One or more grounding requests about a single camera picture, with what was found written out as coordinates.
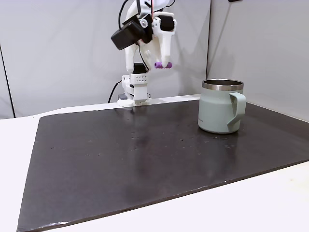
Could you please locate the purple pen grip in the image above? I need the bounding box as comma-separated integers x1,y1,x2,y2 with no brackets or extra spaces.
154,61,172,70

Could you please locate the black table mat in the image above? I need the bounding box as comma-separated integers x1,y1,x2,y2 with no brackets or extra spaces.
16,100,309,232

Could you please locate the pale green metal mug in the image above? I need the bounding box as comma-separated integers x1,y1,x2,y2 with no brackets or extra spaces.
197,78,247,134

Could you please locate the black camera cable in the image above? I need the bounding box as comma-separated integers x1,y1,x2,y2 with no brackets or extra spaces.
118,0,129,28

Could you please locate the black camera box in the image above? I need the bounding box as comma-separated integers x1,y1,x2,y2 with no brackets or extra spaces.
111,20,143,51

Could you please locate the black base cable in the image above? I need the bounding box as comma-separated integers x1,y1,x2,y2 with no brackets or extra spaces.
107,81,122,103

